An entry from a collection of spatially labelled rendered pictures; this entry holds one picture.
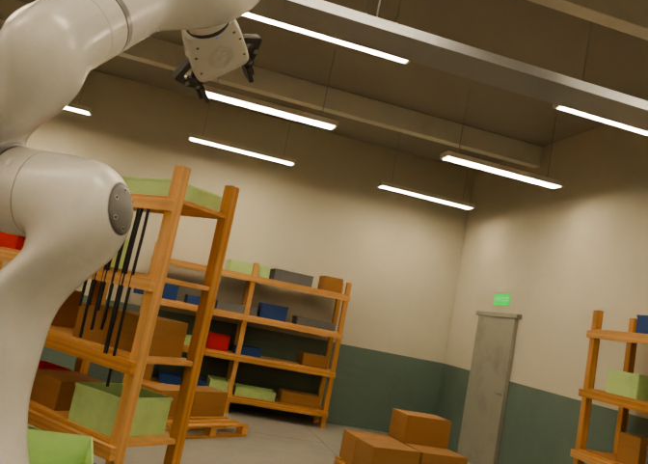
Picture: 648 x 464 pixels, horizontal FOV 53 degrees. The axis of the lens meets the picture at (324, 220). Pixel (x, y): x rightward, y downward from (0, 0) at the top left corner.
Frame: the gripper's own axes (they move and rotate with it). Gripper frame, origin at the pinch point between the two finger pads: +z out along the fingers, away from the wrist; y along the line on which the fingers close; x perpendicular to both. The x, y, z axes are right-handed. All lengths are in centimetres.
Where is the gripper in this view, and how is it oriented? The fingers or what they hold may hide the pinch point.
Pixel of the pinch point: (226, 84)
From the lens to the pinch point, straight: 124.8
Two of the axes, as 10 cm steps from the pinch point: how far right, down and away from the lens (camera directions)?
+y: 8.7, -4.6, 1.9
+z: 0.8, 5.1, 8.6
